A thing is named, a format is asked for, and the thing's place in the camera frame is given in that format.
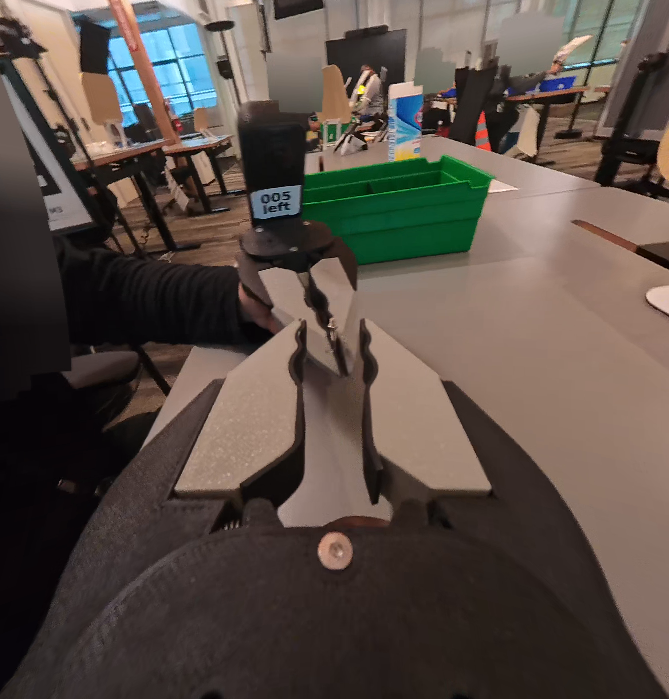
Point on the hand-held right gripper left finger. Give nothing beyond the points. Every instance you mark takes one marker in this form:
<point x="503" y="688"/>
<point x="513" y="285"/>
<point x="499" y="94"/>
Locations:
<point x="247" y="426"/>

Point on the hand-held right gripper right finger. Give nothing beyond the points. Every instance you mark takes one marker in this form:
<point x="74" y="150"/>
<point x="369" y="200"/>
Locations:
<point x="421" y="431"/>

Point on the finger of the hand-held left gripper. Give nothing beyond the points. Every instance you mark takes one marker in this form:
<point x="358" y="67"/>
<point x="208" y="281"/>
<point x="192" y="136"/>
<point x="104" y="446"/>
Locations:
<point x="337" y="289"/>
<point x="282" y="295"/>

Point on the small metal screw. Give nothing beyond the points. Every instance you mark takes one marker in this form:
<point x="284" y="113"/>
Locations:
<point x="331" y="327"/>

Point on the green plastic bin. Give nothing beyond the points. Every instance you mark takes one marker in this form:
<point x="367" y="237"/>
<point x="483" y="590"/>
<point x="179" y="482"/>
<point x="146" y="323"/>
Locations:
<point x="411" y="229"/>

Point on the person's left forearm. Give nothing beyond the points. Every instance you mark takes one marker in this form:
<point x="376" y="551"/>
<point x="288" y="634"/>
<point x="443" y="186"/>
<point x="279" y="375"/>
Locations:
<point x="148" y="300"/>

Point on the grey desk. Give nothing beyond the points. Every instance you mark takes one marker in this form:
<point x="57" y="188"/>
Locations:
<point x="531" y="355"/>

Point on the person's left hand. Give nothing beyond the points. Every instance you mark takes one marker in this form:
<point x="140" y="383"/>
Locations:
<point x="258" y="315"/>

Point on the wooden top table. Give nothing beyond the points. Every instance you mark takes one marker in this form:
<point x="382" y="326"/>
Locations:
<point x="148" y="150"/>
<point x="547" y="94"/>

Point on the blue white wipes canister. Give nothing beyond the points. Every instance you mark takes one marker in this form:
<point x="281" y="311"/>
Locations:
<point x="404" y="120"/>

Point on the black display screen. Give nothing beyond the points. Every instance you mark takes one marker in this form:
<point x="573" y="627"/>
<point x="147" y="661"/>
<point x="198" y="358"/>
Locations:
<point x="367" y="54"/>

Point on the wooden beam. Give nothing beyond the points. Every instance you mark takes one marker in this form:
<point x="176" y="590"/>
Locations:
<point x="143" y="71"/>

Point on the grey padded chair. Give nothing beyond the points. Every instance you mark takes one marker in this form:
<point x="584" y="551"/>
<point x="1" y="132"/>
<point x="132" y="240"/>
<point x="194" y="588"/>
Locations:
<point x="99" y="368"/>

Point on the white paper sheet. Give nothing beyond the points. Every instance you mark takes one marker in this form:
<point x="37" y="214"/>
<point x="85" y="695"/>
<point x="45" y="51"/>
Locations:
<point x="501" y="186"/>

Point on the black office chair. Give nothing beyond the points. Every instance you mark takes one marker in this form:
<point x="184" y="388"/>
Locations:
<point x="471" y="104"/>

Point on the person's dark clothing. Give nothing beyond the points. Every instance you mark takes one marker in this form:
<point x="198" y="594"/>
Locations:
<point x="39" y="464"/>

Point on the orange traffic cone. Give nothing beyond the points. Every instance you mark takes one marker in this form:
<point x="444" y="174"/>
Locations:
<point x="483" y="134"/>

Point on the white printed board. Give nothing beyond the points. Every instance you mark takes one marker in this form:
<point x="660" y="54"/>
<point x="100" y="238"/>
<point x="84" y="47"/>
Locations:
<point x="50" y="164"/>

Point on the white document stand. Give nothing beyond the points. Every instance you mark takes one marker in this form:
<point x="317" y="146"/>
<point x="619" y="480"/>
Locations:
<point x="667" y="303"/>

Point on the dark flat panel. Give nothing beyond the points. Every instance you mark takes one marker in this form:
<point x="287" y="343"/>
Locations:
<point x="662" y="259"/>

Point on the blue plastic bin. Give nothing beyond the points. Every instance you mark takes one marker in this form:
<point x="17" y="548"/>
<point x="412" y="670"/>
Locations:
<point x="558" y="83"/>

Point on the grey panel on black stand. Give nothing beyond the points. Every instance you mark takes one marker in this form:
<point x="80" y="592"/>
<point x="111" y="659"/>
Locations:
<point x="618" y="65"/>

